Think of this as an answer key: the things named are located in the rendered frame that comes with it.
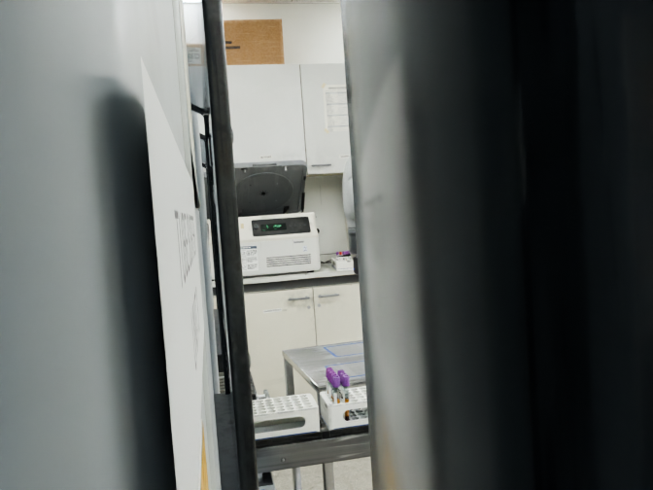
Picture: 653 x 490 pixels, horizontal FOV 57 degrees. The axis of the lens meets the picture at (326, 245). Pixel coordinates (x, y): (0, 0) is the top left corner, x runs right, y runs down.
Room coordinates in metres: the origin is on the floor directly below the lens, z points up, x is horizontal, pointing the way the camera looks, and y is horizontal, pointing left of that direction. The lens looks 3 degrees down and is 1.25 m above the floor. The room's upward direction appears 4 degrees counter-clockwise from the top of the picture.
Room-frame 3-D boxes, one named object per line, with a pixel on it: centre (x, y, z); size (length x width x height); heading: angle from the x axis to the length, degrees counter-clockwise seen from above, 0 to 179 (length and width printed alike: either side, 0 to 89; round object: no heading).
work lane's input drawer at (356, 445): (1.23, 0.02, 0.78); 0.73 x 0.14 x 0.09; 101
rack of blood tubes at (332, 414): (1.25, -0.12, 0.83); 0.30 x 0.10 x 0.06; 101
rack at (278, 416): (1.20, 0.19, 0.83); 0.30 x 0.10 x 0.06; 101
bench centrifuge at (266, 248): (3.81, 0.37, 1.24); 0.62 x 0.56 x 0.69; 11
